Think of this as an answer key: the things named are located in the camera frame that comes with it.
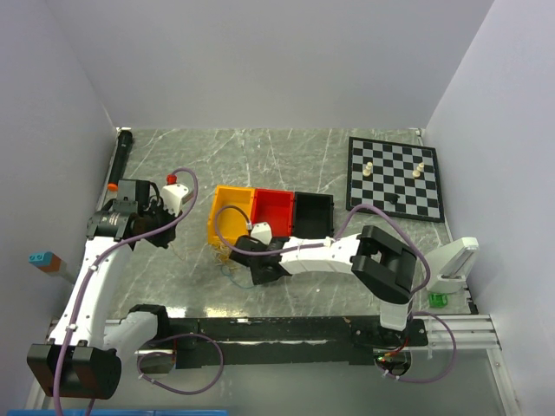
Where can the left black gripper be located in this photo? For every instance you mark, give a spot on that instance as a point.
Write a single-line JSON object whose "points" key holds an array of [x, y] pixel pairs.
{"points": [[162, 240]]}

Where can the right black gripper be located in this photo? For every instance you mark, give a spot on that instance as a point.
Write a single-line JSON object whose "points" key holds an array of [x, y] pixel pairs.
{"points": [[258, 278]]}

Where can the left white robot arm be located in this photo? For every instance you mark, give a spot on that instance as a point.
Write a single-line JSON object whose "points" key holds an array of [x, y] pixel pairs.
{"points": [[99, 277]]}

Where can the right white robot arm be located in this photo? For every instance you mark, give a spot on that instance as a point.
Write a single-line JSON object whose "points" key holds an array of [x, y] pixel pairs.
{"points": [[384, 265]]}

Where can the yellow plastic bin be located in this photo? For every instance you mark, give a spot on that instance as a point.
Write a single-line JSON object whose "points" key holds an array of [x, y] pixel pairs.
{"points": [[232, 224]]}

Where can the red plastic bin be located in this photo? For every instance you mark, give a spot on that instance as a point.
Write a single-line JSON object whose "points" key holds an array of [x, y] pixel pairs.
{"points": [[275, 208]]}

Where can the black orange marker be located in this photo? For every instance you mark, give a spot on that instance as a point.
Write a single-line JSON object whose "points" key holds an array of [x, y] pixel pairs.
{"points": [[125, 141]]}

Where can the black plastic bin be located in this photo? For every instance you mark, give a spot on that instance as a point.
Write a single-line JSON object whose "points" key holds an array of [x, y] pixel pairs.
{"points": [[313, 215]]}

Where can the blue brown block tool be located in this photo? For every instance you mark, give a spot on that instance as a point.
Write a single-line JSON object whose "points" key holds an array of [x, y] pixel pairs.
{"points": [[52, 265]]}

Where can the white chess pawn left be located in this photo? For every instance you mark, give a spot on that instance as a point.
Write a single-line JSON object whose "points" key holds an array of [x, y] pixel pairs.
{"points": [[367, 170]]}

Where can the white chess pawn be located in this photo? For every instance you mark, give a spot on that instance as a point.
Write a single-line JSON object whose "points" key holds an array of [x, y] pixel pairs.
{"points": [[367, 170], [418, 171]]}

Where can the black chess piece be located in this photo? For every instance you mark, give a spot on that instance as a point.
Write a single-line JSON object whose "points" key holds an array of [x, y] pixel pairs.
{"points": [[392, 198]]}

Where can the black white chessboard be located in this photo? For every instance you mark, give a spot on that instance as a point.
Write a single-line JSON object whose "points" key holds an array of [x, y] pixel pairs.
{"points": [[393, 164]]}

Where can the green small clip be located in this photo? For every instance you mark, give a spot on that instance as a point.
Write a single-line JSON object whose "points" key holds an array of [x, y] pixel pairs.
{"points": [[437, 300]]}

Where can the white chess pawn right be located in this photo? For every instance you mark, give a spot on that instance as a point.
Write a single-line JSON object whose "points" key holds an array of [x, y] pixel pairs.
{"points": [[418, 171]]}

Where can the white tape dispenser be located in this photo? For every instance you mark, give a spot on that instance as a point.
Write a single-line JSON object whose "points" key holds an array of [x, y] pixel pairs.
{"points": [[450, 265]]}

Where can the blue box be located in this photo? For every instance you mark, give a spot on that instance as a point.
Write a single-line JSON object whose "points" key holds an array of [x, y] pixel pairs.
{"points": [[122, 412]]}

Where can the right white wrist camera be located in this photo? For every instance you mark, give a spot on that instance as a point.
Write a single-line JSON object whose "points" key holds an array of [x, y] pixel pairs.
{"points": [[260, 232]]}

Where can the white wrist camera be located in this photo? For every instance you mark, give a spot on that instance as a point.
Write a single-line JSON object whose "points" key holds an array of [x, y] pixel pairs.
{"points": [[260, 232], [175, 195]]}

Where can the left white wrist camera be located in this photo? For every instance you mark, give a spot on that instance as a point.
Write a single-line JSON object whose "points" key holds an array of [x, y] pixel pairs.
{"points": [[175, 195]]}

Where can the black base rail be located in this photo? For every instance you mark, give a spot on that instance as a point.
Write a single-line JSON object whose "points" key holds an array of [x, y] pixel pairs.
{"points": [[351, 339]]}

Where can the aluminium frame rail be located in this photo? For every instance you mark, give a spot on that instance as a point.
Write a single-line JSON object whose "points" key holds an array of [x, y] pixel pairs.
{"points": [[451, 333]]}

